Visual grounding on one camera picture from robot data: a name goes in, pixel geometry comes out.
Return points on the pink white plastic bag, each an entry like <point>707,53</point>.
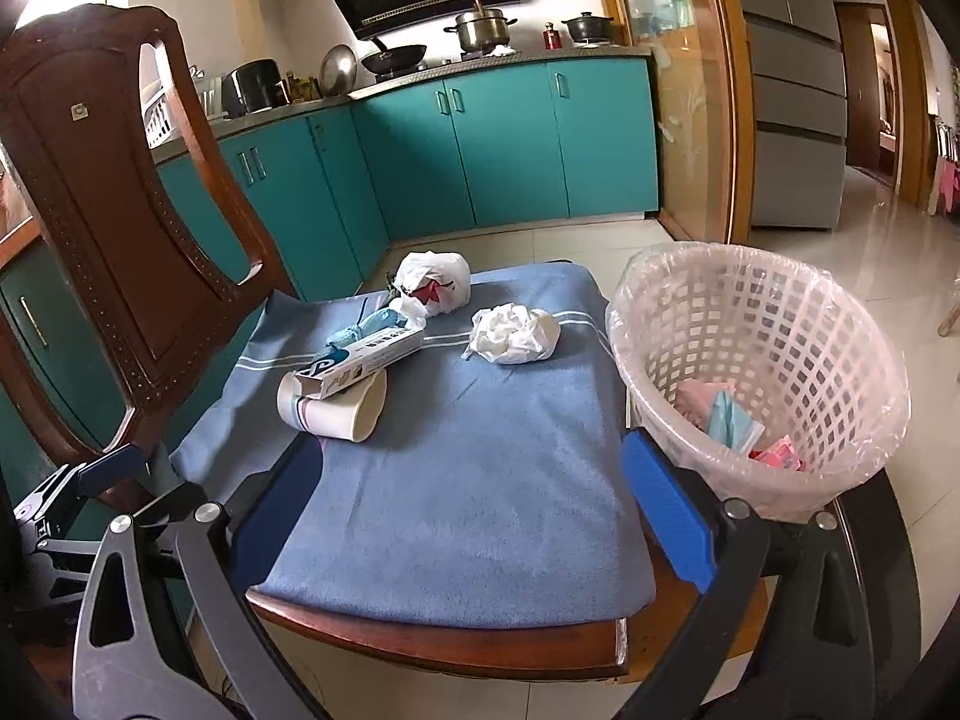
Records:
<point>701,399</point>

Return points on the black air fryer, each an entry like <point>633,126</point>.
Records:
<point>251,88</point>

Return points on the steel pot lid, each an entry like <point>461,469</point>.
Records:
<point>337,69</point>

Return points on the pink hanging cloth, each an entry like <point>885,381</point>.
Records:
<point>949,187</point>

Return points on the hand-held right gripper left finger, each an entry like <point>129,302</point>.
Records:
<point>277,510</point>

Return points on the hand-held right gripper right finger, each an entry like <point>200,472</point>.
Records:
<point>667,510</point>

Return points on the black wok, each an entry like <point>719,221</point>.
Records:
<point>394,58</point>

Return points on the white plastic mesh basket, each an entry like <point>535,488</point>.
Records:
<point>787,345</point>

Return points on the white plastic bag red print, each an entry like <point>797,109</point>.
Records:
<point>442,274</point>

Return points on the dark wooden chair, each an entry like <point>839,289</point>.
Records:
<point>127,240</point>

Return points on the white dish rack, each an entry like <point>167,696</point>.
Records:
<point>169,120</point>

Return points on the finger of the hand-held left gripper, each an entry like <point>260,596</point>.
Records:
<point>112,469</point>
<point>64,570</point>

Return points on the black lidded pot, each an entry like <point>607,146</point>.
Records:
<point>587,28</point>

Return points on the white dishcloth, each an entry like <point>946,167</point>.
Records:
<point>501,51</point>

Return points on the blue white wrapper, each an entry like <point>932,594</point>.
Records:
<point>731,424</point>

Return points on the pink packet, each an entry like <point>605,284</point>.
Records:
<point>776,454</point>

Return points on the steel stock pot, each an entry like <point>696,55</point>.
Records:
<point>484,28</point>

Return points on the white toothpaste box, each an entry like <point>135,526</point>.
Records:
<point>367,360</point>

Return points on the teal stove cabinet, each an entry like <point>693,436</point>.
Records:
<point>510,142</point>

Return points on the white paper cup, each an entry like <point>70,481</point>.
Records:
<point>337,416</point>

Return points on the blue striped seat cushion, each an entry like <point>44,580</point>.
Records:
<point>465,502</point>

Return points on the teal side cabinet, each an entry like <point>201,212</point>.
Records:
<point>300,187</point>

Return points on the grey refrigerator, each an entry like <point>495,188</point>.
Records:
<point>795,90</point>

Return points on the white crumpled tissue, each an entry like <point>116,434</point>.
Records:
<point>517,337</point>

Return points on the red jar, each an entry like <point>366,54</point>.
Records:
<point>551,37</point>

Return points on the wood framed glass door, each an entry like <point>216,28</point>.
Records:
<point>675,90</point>

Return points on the light blue plastic bag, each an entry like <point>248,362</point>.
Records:
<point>375,324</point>

